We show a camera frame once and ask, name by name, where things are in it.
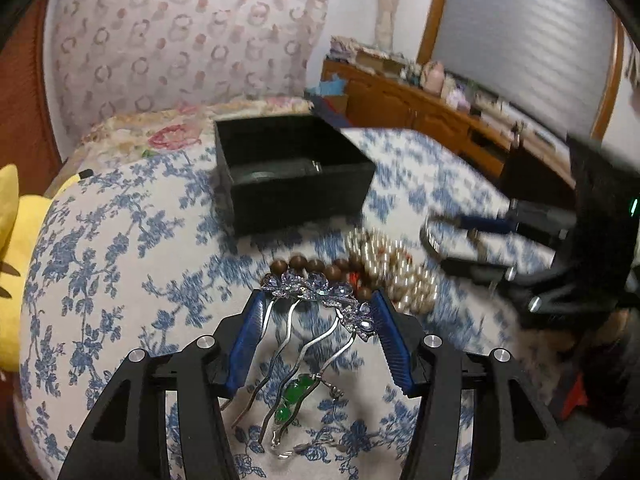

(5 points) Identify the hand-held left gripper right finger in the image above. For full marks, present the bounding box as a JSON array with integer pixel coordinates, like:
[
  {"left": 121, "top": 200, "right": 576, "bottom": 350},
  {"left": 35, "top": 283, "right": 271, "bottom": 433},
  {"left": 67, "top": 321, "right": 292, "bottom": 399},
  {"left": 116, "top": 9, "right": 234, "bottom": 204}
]
[{"left": 369, "top": 289, "right": 583, "bottom": 480}]

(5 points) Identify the silver bangle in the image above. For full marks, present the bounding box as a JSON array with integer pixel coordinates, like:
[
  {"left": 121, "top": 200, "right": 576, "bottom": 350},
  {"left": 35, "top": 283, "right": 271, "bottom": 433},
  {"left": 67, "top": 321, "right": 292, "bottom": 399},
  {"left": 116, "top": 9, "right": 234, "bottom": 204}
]
[{"left": 420, "top": 214, "right": 482, "bottom": 267}]

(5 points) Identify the black jewelry box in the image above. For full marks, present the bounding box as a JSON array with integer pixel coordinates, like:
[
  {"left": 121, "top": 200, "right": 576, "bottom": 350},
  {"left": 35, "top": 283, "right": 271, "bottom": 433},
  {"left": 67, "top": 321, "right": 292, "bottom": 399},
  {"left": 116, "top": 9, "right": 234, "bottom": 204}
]
[{"left": 214, "top": 114, "right": 377, "bottom": 237}]

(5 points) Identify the blue floral bedsheet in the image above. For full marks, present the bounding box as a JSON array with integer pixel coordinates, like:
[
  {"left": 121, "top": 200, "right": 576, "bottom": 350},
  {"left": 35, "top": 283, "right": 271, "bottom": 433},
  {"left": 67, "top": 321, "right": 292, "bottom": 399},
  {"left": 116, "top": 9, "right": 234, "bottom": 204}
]
[{"left": 15, "top": 127, "right": 518, "bottom": 480}]

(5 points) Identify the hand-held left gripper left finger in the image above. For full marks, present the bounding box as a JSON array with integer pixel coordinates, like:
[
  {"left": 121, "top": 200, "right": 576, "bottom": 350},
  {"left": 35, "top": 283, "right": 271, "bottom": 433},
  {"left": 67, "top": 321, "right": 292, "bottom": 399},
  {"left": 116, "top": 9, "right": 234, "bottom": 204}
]
[{"left": 57, "top": 290, "right": 268, "bottom": 480}]

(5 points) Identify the grey window blind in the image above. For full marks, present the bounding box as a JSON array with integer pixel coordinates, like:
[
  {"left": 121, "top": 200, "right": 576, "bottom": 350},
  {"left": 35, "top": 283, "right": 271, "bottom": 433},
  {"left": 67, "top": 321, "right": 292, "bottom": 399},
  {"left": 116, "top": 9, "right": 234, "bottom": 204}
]
[{"left": 430, "top": 0, "right": 622, "bottom": 128}]

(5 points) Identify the yellow plush toy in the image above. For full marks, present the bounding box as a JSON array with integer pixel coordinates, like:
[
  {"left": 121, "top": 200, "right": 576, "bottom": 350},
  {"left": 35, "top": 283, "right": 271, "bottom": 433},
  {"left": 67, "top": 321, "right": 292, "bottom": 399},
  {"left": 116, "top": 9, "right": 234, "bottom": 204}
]
[{"left": 0, "top": 162, "right": 96, "bottom": 373}]

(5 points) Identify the pink floral quilt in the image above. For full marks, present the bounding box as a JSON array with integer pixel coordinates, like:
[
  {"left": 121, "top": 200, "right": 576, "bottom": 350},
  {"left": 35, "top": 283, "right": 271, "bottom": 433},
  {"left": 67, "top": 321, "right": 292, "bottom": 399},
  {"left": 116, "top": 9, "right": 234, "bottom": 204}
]
[{"left": 65, "top": 96, "right": 317, "bottom": 173}]

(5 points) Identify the green jade silver hairpin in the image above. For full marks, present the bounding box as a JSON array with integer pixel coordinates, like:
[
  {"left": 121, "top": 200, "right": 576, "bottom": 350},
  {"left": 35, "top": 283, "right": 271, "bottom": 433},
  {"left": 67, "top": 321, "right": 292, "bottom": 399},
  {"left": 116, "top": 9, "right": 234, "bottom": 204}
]
[{"left": 260, "top": 372, "right": 347, "bottom": 461}]

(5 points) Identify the brown louvered wardrobe door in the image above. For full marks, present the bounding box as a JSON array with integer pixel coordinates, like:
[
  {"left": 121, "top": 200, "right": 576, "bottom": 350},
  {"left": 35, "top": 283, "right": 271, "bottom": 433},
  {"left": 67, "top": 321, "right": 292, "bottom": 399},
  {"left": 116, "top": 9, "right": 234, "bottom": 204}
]
[{"left": 0, "top": 7, "right": 67, "bottom": 196}]

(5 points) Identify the long wooden cabinet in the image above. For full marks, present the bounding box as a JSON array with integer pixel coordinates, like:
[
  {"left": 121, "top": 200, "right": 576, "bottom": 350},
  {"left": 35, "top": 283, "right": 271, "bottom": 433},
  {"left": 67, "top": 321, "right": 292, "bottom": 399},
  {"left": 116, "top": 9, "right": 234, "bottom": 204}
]
[{"left": 320, "top": 56, "right": 576, "bottom": 187}]

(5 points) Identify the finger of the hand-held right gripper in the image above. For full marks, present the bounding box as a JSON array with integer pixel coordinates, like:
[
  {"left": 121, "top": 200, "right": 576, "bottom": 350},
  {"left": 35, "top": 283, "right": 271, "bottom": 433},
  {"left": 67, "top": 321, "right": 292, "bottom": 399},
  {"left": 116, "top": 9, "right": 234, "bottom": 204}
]
[
  {"left": 440, "top": 240, "right": 568, "bottom": 313},
  {"left": 452, "top": 199, "right": 578, "bottom": 241}
]

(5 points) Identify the beige window curtain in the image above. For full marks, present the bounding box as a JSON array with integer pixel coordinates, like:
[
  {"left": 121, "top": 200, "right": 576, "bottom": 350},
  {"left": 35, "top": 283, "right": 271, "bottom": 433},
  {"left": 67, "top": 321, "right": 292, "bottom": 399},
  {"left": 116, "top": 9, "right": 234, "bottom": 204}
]
[{"left": 374, "top": 0, "right": 412, "bottom": 55}]

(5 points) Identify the pink circle-patterned curtain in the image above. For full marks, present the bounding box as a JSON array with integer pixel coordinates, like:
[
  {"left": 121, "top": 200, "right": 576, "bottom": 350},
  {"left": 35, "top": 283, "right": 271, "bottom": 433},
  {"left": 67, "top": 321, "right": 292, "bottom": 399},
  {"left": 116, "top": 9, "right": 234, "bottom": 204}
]
[{"left": 42, "top": 0, "right": 329, "bottom": 137}]

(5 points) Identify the pink thermos jug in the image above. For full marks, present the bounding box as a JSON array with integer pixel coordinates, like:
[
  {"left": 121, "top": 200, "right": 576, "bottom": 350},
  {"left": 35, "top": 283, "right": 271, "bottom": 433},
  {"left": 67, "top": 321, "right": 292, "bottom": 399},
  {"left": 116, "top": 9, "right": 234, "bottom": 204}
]
[{"left": 424, "top": 60, "right": 447, "bottom": 94}]

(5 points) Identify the white pearl necklace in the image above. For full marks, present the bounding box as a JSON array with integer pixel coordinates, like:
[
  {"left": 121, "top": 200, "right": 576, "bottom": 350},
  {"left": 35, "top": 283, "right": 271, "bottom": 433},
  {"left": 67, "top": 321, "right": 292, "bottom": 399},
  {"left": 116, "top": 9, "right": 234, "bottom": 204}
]
[{"left": 346, "top": 227, "right": 442, "bottom": 317}]

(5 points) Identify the brown wooden bead bracelet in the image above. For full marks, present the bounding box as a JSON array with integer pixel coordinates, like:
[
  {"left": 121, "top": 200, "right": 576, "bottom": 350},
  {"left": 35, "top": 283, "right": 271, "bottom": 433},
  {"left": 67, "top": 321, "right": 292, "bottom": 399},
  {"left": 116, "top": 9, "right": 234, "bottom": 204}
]
[{"left": 262, "top": 254, "right": 381, "bottom": 307}]

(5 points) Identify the blue rhinestone hair comb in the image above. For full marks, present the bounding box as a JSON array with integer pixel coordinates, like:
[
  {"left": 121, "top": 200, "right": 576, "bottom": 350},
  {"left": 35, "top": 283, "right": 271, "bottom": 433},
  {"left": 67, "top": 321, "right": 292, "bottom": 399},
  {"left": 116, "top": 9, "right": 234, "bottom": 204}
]
[{"left": 232, "top": 267, "right": 376, "bottom": 428}]

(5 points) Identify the blue bag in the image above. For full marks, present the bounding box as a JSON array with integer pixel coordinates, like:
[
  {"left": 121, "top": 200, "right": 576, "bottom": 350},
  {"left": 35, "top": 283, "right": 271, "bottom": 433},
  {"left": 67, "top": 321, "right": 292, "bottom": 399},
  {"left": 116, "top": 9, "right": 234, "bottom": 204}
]
[{"left": 304, "top": 81, "right": 352, "bottom": 112}]

